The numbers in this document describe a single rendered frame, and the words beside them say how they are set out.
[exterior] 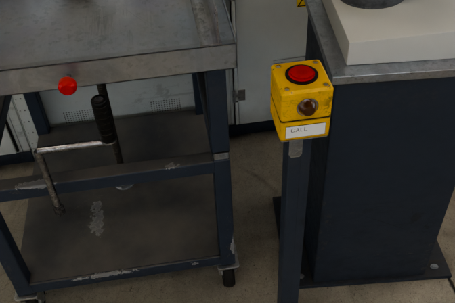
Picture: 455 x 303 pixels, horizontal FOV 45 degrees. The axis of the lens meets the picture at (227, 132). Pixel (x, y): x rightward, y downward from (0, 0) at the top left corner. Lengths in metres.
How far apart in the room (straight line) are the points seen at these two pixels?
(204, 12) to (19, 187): 0.55
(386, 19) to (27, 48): 0.71
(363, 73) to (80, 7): 0.59
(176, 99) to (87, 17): 0.84
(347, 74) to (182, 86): 0.90
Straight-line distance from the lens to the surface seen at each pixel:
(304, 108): 0.82
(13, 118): 2.02
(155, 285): 1.68
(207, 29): 1.06
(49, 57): 1.06
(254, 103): 1.98
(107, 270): 1.53
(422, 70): 1.16
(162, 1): 1.18
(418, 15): 1.21
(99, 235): 1.61
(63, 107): 1.96
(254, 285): 1.66
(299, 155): 0.94
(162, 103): 1.95
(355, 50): 1.12
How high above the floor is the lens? 1.40
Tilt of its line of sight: 42 degrees down
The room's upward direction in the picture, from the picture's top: 3 degrees counter-clockwise
